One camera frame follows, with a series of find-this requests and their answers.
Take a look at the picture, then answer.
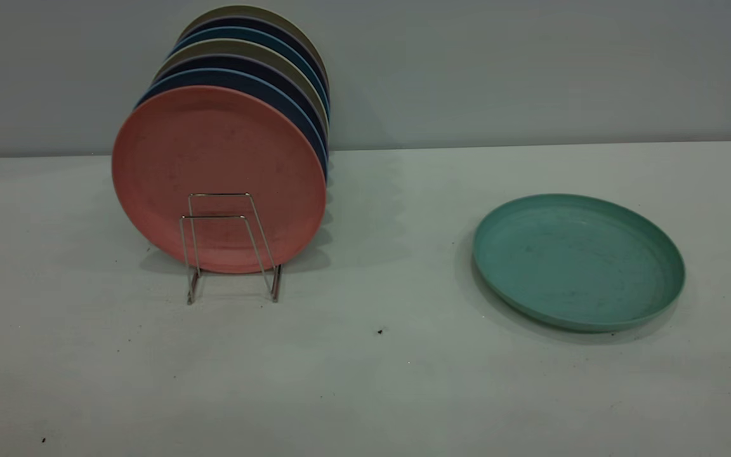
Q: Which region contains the green round plate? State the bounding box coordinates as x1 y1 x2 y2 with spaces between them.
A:
472 194 686 333

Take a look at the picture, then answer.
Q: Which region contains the pink round plate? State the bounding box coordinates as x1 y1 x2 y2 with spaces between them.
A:
112 86 327 275

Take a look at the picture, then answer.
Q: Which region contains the dark purple round plate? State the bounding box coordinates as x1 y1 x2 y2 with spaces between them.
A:
178 16 330 91
153 54 329 148

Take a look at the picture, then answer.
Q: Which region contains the beige round plate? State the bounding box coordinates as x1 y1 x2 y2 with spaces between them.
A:
153 38 330 129
178 5 330 83

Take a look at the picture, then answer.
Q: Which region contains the teal blue round plate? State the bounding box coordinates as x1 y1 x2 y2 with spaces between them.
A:
171 25 331 110

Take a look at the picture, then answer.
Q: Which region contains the metal wire plate rack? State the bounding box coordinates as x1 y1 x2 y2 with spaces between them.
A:
179 192 282 305

